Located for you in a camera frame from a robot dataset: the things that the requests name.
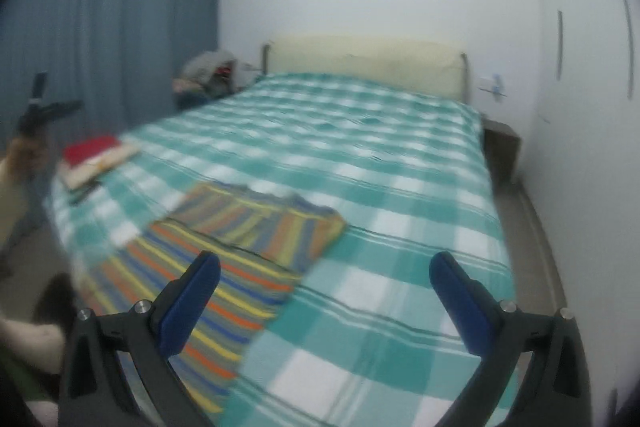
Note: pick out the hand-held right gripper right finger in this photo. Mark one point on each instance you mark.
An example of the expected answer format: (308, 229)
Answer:
(460, 302)

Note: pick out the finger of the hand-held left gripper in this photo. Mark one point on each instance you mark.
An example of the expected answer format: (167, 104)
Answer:
(64, 109)

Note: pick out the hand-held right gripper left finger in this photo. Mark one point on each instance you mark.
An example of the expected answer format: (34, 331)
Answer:
(192, 302)

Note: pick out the multicolour striped garment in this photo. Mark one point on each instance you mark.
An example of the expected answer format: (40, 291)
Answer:
(220, 287)

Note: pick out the person's left forearm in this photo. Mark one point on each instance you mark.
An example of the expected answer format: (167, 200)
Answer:
(12, 212)

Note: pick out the pile of clothes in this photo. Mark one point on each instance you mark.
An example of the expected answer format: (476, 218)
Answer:
(215, 74)

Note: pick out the person's left hand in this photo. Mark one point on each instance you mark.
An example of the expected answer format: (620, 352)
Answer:
(25, 157)

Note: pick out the folded red cloth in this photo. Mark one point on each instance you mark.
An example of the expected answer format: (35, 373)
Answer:
(90, 149)

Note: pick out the folded cream cloth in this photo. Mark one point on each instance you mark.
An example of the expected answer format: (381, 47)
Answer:
(100, 167)

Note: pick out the blue curtain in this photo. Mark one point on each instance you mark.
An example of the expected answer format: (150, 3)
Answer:
(110, 37)

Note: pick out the teal checked bed blanket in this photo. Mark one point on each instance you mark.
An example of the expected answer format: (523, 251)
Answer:
(380, 167)

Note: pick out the dark wooden nightstand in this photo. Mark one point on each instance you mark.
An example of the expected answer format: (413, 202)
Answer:
(502, 147)

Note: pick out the person's leg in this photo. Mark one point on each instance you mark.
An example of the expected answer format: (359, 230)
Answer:
(30, 344)

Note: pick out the cream padded headboard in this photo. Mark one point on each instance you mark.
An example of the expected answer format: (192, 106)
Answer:
(365, 62)

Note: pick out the blue wall sticker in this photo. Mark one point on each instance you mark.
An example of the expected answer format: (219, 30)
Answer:
(495, 88)

